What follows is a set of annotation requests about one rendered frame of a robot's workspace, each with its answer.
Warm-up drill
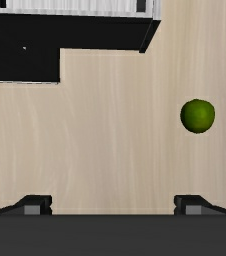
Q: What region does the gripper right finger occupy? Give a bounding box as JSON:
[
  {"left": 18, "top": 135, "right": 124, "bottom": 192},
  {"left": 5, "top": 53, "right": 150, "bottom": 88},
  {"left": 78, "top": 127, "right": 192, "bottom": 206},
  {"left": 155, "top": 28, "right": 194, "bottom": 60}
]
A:
[{"left": 173, "top": 194, "right": 226, "bottom": 216}]

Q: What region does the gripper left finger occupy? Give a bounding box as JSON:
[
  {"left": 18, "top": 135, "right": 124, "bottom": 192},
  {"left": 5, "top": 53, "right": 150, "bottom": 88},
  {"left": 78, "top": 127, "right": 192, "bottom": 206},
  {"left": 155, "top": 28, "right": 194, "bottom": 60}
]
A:
[{"left": 0, "top": 194, "right": 54, "bottom": 216}]

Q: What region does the green lime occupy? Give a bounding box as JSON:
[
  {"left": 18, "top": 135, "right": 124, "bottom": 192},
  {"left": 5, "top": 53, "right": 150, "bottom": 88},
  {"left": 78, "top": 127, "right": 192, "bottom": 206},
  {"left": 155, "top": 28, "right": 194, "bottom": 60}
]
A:
[{"left": 179, "top": 98, "right": 216, "bottom": 135}]

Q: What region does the cabinet drawer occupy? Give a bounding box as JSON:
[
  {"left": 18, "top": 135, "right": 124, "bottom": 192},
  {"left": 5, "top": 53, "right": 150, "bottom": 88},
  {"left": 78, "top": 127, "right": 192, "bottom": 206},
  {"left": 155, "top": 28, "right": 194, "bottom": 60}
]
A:
[{"left": 0, "top": 47, "right": 62, "bottom": 85}]

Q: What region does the cabinet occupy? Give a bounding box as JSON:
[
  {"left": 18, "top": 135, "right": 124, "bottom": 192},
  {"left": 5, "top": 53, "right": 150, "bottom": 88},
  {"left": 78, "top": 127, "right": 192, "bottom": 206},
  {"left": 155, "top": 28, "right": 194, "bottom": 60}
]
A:
[{"left": 0, "top": 0, "right": 163, "bottom": 54}]

